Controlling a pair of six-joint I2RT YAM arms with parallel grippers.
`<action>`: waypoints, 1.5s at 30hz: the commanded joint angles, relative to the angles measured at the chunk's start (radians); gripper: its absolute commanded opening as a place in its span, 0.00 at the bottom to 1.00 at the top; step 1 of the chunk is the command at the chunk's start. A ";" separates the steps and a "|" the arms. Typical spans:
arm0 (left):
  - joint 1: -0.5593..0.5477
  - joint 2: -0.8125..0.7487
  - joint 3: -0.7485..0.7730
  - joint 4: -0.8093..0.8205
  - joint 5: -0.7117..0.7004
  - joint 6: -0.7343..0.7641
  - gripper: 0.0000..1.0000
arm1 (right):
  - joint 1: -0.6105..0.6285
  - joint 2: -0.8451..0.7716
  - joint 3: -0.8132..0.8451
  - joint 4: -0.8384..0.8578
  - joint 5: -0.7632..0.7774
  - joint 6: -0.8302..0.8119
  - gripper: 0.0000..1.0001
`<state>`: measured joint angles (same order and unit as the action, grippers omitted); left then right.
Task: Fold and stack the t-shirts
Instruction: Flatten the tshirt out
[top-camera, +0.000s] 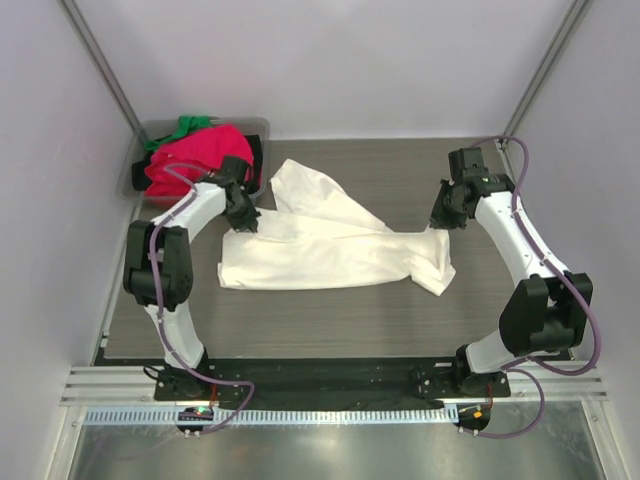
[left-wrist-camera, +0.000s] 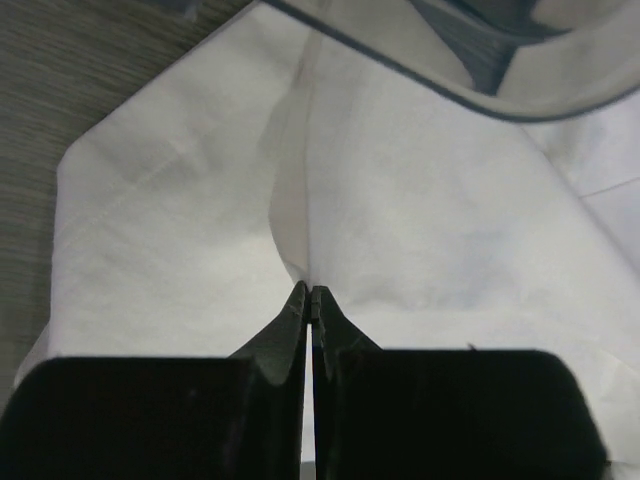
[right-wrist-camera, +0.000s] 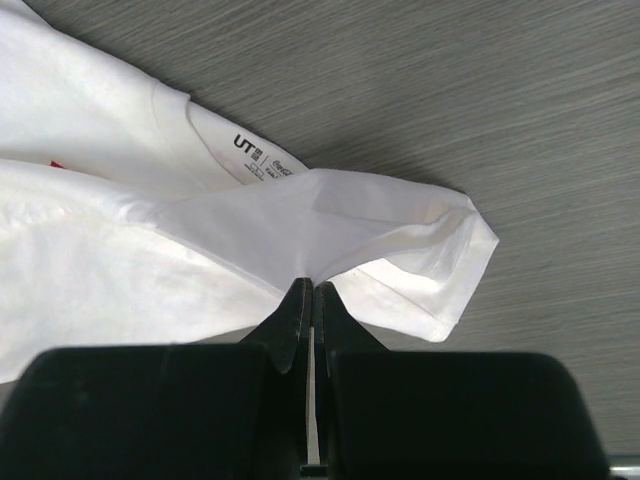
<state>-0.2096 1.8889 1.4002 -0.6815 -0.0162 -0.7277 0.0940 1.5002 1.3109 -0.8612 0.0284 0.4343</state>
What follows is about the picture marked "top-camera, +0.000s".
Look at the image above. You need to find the white t shirt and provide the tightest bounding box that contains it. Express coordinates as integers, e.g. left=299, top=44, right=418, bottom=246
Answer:
left=217, top=159, right=456, bottom=296

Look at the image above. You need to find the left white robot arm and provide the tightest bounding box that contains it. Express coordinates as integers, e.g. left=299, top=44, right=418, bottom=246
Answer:
left=123, top=156, right=260, bottom=399

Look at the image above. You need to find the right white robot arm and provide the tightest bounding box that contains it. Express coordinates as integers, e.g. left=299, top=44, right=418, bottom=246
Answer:
left=430, top=175, right=593, bottom=396

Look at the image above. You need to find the pink t shirt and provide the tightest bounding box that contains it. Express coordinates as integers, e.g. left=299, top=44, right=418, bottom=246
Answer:
left=144, top=124, right=254, bottom=206

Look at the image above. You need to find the clear plastic storage bin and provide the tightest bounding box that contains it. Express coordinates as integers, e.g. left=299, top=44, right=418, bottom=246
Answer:
left=118, top=115, right=269, bottom=207

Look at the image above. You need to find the green t shirt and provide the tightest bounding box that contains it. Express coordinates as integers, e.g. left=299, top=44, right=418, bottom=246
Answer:
left=144, top=115, right=212, bottom=152

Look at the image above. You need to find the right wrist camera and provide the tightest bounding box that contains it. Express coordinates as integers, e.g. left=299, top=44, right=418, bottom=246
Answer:
left=448, top=147, right=488, bottom=184

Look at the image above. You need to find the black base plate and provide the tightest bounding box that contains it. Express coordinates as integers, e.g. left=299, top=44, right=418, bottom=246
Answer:
left=147, top=357, right=511, bottom=410

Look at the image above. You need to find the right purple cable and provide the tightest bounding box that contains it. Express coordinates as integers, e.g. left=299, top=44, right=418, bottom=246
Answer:
left=458, top=135, right=604, bottom=440

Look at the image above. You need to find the aluminium rail frame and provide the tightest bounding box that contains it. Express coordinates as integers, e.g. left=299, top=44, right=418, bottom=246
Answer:
left=60, top=364, right=608, bottom=411

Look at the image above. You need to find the white slotted cable duct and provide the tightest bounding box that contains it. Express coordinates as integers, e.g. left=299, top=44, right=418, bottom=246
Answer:
left=84, top=404, right=458, bottom=427

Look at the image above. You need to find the right aluminium post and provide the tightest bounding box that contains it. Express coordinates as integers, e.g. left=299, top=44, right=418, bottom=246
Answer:
left=503, top=0, right=594, bottom=136

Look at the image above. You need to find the aluminium post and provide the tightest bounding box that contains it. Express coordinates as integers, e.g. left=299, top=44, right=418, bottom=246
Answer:
left=59, top=0, right=148, bottom=141
left=503, top=0, right=594, bottom=136

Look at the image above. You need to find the left aluminium post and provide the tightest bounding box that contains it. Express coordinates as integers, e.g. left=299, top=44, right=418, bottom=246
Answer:
left=59, top=0, right=148, bottom=141

